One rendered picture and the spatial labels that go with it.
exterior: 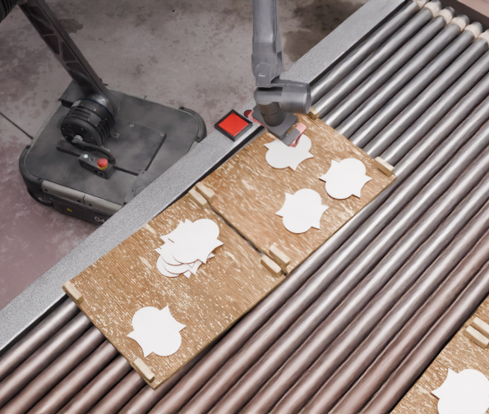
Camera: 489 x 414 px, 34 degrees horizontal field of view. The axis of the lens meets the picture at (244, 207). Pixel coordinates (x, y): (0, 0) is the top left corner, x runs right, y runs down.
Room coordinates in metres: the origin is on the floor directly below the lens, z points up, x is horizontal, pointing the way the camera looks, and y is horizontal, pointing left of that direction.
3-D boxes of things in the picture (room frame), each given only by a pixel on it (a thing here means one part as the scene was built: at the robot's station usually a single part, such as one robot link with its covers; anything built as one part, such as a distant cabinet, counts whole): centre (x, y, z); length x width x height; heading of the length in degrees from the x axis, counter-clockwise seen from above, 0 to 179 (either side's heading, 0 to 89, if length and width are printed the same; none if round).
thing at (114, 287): (0.92, 0.17, 0.93); 0.41 x 0.35 x 0.02; 132
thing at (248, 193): (1.20, -0.13, 0.93); 0.41 x 0.35 x 0.02; 133
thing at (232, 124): (1.41, 0.03, 0.92); 0.06 x 0.06 x 0.01; 47
